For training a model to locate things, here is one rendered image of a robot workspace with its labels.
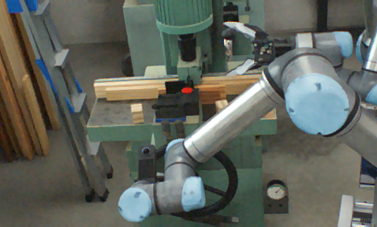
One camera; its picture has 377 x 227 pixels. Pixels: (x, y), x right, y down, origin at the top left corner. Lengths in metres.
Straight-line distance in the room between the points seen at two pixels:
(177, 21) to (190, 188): 0.62
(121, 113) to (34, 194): 1.33
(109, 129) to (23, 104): 1.43
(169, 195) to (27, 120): 2.07
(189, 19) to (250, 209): 0.70
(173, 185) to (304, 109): 0.36
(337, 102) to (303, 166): 1.95
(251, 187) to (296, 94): 0.87
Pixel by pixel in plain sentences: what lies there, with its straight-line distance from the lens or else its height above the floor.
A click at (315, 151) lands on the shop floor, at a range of 3.25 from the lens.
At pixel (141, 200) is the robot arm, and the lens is 1.37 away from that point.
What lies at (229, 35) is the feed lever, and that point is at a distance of 1.65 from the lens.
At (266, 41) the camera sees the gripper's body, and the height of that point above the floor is 1.19.
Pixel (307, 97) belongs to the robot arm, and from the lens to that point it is 1.21.
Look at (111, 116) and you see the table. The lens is 1.98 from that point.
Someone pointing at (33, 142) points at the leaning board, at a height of 0.09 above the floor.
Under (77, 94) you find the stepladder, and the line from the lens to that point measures 2.92.
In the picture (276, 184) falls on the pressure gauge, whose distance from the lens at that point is 1.96.
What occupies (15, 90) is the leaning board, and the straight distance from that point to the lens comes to 3.29.
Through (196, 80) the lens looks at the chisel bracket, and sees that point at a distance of 1.94.
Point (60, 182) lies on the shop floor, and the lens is 3.25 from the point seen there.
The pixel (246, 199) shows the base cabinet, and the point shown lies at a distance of 2.08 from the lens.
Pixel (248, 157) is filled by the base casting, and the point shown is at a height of 0.76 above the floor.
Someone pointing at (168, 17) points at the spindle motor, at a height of 1.22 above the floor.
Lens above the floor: 1.94
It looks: 33 degrees down
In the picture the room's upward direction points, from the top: 7 degrees counter-clockwise
